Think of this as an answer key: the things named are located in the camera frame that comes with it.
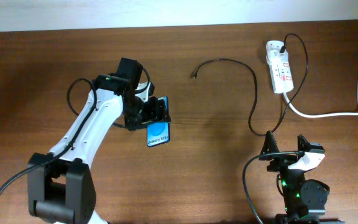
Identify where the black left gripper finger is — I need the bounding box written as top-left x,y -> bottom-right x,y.
142,118 -> 171,127
148,96 -> 168,122

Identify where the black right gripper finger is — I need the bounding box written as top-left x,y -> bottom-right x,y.
260,131 -> 279,155
297,134 -> 310,152

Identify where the blue Galaxy smartphone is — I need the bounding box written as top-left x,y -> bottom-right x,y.
146,95 -> 171,148

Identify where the black charger cable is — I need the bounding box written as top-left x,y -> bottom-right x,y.
191,32 -> 310,138

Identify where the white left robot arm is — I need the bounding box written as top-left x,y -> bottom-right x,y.
27,58 -> 171,223

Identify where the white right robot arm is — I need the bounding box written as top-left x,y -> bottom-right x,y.
260,131 -> 343,223

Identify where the white charger plug adapter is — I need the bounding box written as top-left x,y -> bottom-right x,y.
266,49 -> 288,65

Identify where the white power strip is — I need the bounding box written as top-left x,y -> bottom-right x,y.
266,40 -> 294,94

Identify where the white power strip cord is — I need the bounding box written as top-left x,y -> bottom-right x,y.
282,55 -> 358,119

